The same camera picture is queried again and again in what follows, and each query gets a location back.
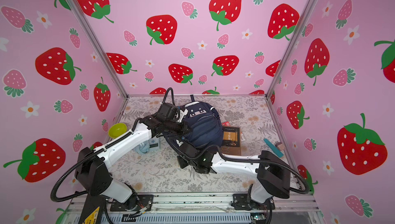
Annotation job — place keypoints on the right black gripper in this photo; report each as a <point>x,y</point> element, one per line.
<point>179,161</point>

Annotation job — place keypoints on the navy blue student backpack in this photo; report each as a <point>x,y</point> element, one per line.
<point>205,124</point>

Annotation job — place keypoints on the brown scroll marked book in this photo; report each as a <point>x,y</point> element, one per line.
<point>231,144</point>

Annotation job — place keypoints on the teal pen case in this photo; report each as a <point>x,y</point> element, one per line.
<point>275,150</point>

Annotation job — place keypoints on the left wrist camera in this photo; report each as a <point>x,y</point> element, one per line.
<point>182,114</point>

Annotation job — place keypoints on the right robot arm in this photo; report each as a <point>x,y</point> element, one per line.
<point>274,177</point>

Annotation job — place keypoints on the green lid clear jar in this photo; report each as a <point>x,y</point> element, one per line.
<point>117,130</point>

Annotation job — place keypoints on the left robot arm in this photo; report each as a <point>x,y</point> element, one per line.
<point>92,167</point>

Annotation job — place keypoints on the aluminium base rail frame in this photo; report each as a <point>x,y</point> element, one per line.
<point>204,208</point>

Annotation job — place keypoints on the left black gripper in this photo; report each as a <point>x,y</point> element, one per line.
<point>184,125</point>

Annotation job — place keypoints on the red small card pack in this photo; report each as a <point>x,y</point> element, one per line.
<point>226,123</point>

